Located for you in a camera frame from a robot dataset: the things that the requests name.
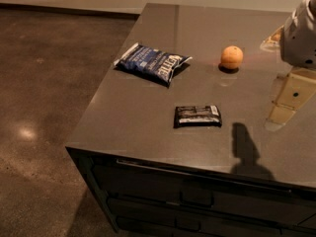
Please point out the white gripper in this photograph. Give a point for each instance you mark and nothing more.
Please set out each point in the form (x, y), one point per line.
(300, 39)

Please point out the black rxbar chocolate bar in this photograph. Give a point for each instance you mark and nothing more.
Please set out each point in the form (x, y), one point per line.
(197, 116)

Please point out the orange fruit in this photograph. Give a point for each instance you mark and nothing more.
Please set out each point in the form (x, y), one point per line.
(231, 57)

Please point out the blue chips bag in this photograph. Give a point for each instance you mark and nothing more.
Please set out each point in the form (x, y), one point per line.
(152, 63)

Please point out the dark cabinet with drawers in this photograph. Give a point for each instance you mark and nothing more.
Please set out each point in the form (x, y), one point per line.
(164, 200)

